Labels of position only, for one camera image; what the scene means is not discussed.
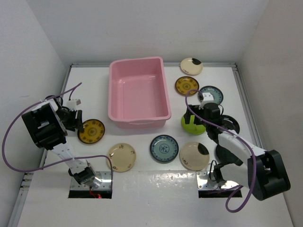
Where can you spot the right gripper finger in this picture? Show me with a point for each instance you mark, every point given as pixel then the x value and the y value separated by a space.
pixel 197 120
pixel 187 117

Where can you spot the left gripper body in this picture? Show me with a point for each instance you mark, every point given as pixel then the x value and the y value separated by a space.
pixel 67 117

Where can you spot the lime green plate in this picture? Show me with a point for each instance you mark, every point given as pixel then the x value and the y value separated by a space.
pixel 192 128

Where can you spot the yellow patterned plate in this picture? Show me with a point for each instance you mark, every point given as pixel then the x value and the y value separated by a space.
pixel 185 84
pixel 94 131

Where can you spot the cream plate black spot front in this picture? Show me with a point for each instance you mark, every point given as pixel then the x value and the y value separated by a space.
pixel 194 156

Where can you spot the cream plate black spot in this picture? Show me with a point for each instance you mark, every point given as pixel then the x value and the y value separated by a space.
pixel 194 156
pixel 191 66

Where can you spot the blue patterned plate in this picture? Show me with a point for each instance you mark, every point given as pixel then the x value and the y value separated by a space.
pixel 215 92
pixel 164 149

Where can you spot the blue patterned plate front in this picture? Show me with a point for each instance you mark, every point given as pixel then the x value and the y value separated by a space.
pixel 164 149

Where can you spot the cream plate black spot back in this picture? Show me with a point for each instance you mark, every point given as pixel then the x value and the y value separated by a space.
pixel 191 66

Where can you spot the cream floral plate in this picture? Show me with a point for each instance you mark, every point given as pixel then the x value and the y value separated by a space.
pixel 122 157

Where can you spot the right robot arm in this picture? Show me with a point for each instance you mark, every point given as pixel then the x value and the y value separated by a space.
pixel 261 171

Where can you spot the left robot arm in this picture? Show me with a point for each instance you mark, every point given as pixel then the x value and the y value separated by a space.
pixel 48 125

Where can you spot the pink plastic bin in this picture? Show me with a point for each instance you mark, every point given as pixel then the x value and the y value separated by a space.
pixel 137 94

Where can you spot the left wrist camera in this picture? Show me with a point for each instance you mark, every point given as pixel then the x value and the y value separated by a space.
pixel 72 104

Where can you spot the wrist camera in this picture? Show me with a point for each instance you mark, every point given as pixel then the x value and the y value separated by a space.
pixel 207 98
pixel 72 104

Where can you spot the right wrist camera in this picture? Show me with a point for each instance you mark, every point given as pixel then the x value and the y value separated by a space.
pixel 207 98

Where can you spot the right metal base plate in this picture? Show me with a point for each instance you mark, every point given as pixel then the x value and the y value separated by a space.
pixel 205 183

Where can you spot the metal base plate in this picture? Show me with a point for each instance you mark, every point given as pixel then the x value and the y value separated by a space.
pixel 205 183
pixel 102 182

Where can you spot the aluminium table edge rail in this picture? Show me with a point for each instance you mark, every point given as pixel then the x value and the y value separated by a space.
pixel 246 106

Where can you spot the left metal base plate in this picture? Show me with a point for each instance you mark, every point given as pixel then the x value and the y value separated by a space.
pixel 102 182

